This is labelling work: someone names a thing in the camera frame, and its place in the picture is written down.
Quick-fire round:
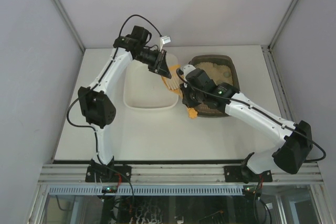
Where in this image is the yellow litter scoop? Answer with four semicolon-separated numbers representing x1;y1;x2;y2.
162;64;198;119

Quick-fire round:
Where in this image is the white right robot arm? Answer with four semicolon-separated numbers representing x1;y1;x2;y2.
176;65;312;176

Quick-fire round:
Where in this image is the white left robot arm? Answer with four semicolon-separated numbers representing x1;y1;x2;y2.
78;26;172;165

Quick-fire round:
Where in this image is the brown litter box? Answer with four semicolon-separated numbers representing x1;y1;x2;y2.
190;55;240;118

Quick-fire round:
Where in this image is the white plastic tray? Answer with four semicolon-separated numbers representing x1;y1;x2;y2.
123;60;179;110

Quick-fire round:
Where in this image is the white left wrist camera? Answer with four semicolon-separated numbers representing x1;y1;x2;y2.
159;36;171;51

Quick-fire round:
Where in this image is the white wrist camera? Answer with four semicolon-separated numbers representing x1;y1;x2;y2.
159;36;171;51
181;65;196;79

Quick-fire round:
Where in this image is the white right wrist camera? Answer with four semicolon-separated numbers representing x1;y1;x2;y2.
181;65;196;79

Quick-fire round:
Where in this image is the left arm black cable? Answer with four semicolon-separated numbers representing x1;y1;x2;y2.
66;14;162;156

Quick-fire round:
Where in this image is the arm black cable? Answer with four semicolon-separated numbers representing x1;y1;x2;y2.
66;14;162;156
176;67;327;163

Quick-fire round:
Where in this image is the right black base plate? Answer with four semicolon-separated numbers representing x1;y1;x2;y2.
224;161;273;184

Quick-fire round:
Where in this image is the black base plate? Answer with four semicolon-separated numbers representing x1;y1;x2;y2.
85;159;132;183
224;161;273;184

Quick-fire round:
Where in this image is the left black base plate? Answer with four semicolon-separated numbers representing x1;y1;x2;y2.
85;159;132;183

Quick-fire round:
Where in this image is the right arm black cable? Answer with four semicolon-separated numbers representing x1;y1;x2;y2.
176;67;327;163

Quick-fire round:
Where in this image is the aluminium rail frame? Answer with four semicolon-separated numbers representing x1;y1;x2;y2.
38;164;324;196

